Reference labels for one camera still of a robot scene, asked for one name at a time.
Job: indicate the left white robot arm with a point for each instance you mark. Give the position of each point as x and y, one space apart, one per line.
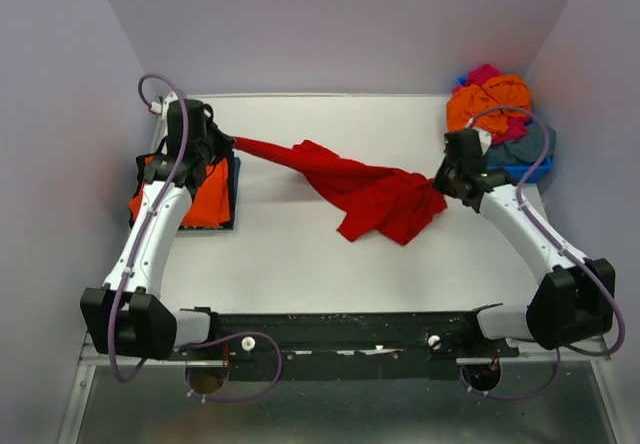
188 183

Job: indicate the crumpled grey-blue t-shirt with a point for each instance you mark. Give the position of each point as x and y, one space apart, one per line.
521 145

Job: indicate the red t-shirt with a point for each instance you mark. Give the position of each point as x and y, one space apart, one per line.
391 201

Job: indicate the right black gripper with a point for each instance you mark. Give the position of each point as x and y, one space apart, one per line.
439 183

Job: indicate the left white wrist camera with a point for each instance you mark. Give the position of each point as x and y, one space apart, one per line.
158 108

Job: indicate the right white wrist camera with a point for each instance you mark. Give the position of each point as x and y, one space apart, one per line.
485 139

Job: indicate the folded blue t-shirt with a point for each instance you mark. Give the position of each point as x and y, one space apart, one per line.
235 189

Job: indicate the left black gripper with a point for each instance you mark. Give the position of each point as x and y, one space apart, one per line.
226 142

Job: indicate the crumpled magenta t-shirt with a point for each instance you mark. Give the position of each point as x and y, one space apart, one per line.
479 76

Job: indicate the crumpled orange t-shirt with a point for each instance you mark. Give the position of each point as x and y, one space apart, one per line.
491 104

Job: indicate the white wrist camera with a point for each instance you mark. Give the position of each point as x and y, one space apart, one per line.
158 108
485 139

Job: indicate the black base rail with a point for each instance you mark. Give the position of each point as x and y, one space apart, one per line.
347 346

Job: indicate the aluminium frame rail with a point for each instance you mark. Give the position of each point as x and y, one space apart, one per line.
161 124

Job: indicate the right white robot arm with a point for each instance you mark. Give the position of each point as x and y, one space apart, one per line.
574 296

